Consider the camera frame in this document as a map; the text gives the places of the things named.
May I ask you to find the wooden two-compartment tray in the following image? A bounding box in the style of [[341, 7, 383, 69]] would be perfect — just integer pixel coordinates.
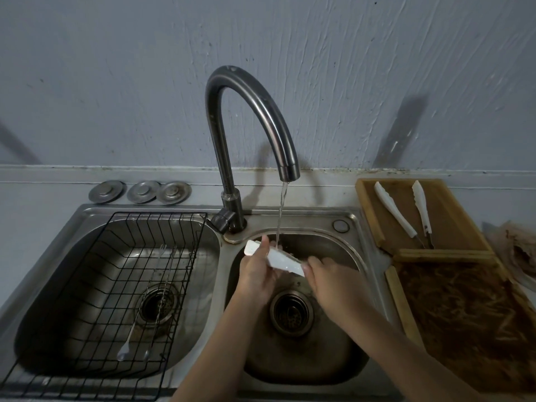
[[384, 248, 536, 396]]

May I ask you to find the person's right hand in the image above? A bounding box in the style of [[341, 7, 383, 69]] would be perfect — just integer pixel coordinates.
[[301, 256, 374, 327]]

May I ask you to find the black wire rack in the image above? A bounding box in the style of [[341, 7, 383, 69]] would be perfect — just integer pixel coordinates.
[[0, 211, 209, 401]]

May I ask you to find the person's left forearm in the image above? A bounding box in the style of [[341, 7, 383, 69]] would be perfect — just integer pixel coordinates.
[[171, 296, 269, 402]]

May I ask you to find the stained crumpled plastic bag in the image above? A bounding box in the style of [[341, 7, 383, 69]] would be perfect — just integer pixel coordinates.
[[481, 221, 536, 291]]

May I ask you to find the curved steel faucet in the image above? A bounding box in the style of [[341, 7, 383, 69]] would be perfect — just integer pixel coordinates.
[[204, 65, 302, 244]]

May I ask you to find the round metal sink drain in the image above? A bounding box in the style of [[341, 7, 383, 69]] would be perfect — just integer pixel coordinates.
[[269, 288, 315, 336], [137, 284, 181, 327]]

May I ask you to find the stainless steel double sink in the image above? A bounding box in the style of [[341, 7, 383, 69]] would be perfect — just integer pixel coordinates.
[[0, 203, 407, 402]]

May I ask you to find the person's right forearm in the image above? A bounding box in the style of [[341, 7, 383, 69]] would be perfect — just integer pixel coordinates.
[[347, 305, 489, 402]]

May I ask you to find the person's left hand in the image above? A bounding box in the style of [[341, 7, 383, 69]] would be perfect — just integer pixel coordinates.
[[234, 234, 286, 308]]

